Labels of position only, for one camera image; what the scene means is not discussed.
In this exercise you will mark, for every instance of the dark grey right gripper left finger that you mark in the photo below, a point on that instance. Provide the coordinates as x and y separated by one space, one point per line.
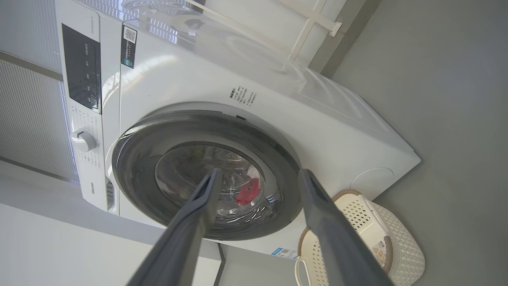
178 246

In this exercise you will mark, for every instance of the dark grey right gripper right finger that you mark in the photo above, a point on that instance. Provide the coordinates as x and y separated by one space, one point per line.
341 254

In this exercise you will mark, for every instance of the red number 23 jersey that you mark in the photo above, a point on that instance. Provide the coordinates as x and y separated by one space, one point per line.
247 194

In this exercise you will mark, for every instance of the black round glass washer door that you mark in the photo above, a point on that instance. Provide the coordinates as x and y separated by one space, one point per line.
135 167

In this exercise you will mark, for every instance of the cream laundry basket brown rim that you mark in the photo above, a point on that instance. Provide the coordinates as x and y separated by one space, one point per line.
401 246

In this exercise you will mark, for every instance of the white front-load washing machine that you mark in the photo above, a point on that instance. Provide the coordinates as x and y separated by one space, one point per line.
178 79

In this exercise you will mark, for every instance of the white barcode label sticker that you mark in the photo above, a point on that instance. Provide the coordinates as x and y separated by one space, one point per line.
379 252

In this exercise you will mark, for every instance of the blue energy label sticker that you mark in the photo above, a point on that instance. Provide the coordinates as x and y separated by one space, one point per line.
283 253

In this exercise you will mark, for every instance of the white control knob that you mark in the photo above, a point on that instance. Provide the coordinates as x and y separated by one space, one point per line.
83 140

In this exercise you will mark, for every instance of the black control display panel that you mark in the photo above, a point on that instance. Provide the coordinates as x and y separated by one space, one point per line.
81 67

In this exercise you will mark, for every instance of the black QR label sticker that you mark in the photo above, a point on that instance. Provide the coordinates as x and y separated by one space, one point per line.
128 47

